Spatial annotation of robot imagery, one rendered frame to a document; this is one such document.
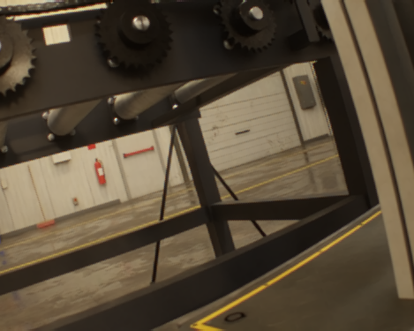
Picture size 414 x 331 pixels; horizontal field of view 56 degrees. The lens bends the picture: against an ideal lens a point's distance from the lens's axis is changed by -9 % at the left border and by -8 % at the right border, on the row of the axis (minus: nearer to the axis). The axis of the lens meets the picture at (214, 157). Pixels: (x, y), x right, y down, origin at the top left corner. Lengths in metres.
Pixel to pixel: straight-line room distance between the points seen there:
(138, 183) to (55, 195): 2.06
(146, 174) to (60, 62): 9.66
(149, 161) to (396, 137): 10.13
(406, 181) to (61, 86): 0.64
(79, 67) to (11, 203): 9.03
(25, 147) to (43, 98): 0.94
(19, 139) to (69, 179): 8.27
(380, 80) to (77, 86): 0.58
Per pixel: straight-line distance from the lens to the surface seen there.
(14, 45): 0.83
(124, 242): 1.83
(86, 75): 0.88
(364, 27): 0.52
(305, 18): 1.13
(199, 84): 1.74
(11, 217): 9.86
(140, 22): 0.86
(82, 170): 10.11
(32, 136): 1.79
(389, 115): 0.51
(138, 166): 10.44
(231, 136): 11.73
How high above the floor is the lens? 0.57
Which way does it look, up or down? 1 degrees down
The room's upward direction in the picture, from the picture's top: 16 degrees counter-clockwise
